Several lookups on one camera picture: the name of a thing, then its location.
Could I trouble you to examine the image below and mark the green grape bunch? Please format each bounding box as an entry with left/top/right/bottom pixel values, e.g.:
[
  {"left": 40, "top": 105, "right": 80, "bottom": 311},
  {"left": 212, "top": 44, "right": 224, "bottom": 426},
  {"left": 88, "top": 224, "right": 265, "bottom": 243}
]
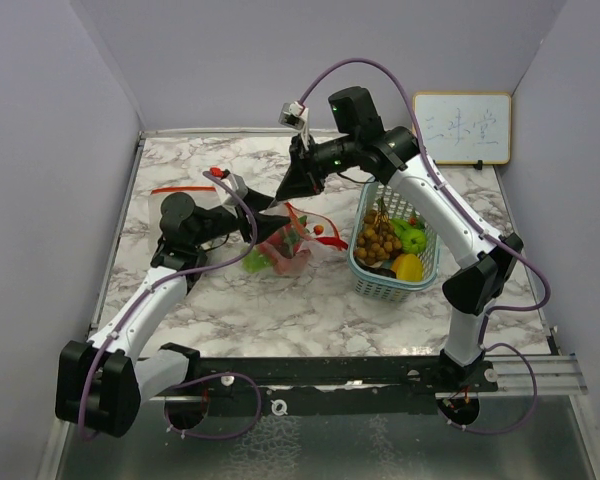
[{"left": 242, "top": 250, "right": 274, "bottom": 274}]

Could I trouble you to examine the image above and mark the light blue plastic basket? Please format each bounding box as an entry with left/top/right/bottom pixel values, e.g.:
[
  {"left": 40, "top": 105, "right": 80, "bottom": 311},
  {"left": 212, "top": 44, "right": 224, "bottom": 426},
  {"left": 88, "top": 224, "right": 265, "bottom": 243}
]
[{"left": 347, "top": 182, "right": 440, "bottom": 302}]

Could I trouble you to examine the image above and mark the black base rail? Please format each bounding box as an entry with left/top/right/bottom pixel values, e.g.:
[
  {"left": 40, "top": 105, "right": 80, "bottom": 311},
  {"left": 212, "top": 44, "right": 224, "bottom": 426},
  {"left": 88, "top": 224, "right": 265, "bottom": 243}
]
[{"left": 142, "top": 339, "right": 501, "bottom": 419}]

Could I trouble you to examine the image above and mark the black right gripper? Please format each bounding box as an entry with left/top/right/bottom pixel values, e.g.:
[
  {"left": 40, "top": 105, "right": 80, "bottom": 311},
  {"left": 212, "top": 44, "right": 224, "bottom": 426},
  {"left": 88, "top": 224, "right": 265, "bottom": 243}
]
[{"left": 274, "top": 133, "right": 358, "bottom": 201}]

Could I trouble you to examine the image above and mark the yellow pepper toy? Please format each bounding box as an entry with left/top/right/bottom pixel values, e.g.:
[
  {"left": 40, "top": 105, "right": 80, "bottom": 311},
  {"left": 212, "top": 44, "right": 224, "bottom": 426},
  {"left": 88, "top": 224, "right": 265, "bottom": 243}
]
[{"left": 391, "top": 254, "right": 424, "bottom": 283}]

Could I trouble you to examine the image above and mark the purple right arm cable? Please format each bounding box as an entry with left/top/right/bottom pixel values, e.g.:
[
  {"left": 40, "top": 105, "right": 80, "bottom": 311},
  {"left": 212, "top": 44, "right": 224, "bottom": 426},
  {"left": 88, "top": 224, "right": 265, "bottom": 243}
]
[{"left": 299, "top": 58, "right": 552, "bottom": 435}]

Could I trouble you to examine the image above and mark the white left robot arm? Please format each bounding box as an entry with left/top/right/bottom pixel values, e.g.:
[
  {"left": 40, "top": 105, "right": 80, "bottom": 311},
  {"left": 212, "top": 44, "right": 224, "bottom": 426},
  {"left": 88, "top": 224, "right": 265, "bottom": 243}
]
[{"left": 55, "top": 189, "right": 291, "bottom": 438}]

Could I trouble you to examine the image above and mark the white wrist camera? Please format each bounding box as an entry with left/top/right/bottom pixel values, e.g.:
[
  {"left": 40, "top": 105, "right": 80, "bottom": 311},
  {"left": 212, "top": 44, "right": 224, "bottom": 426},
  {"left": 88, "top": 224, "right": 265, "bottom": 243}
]
[
  {"left": 279, "top": 101, "right": 311, "bottom": 151},
  {"left": 209, "top": 167, "right": 248, "bottom": 209}
]

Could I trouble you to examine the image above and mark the brown longan bunch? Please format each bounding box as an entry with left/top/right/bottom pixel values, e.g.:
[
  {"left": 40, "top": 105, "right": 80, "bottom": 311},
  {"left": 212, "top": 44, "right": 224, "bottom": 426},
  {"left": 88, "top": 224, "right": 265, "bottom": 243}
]
[{"left": 354, "top": 209, "right": 403, "bottom": 266}]

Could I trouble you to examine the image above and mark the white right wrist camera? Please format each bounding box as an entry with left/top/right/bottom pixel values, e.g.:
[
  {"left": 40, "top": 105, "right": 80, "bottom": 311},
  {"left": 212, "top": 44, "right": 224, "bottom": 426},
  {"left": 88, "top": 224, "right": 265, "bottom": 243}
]
[{"left": 279, "top": 101, "right": 311, "bottom": 151}]

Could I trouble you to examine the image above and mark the clear orange-zip bag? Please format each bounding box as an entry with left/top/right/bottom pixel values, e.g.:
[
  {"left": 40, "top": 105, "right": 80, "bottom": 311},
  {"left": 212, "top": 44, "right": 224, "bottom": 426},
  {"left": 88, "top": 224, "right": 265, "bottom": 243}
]
[
  {"left": 241, "top": 202, "right": 348, "bottom": 277},
  {"left": 148, "top": 186, "right": 219, "bottom": 253}
]

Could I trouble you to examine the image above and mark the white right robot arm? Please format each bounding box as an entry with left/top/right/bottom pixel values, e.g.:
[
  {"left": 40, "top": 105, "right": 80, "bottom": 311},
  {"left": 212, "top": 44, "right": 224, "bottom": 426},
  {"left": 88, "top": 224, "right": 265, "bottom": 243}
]
[{"left": 275, "top": 86, "right": 523, "bottom": 391}]

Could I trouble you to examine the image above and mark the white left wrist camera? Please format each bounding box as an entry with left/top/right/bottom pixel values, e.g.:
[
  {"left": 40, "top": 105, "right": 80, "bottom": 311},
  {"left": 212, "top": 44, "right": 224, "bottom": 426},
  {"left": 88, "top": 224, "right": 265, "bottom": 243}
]
[{"left": 209, "top": 167, "right": 248, "bottom": 209}]

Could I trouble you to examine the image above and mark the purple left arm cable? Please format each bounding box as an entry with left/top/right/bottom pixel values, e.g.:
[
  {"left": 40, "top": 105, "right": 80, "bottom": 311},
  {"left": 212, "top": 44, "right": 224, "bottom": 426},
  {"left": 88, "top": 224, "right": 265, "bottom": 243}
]
[{"left": 77, "top": 169, "right": 264, "bottom": 442}]

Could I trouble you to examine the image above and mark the small whiteboard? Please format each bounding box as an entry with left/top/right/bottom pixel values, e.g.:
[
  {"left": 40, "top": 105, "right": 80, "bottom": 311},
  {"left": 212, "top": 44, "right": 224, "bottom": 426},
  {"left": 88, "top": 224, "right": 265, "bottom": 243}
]
[{"left": 413, "top": 92, "right": 512, "bottom": 165}]

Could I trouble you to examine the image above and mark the green bell pepper toy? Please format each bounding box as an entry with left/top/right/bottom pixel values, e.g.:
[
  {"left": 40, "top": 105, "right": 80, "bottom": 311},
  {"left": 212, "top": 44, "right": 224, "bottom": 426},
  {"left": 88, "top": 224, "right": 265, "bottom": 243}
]
[{"left": 390, "top": 218, "right": 427, "bottom": 255}]

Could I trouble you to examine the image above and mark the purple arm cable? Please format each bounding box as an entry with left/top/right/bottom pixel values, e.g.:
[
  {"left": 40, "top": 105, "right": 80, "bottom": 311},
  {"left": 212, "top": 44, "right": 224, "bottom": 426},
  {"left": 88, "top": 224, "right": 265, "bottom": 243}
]
[
  {"left": 299, "top": 58, "right": 552, "bottom": 435},
  {"left": 77, "top": 169, "right": 264, "bottom": 442}
]

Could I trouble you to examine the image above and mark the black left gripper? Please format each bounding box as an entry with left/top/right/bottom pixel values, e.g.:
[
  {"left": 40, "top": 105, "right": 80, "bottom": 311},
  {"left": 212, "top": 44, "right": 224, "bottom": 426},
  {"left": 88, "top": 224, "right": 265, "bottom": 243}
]
[{"left": 191, "top": 187, "right": 290, "bottom": 247}]

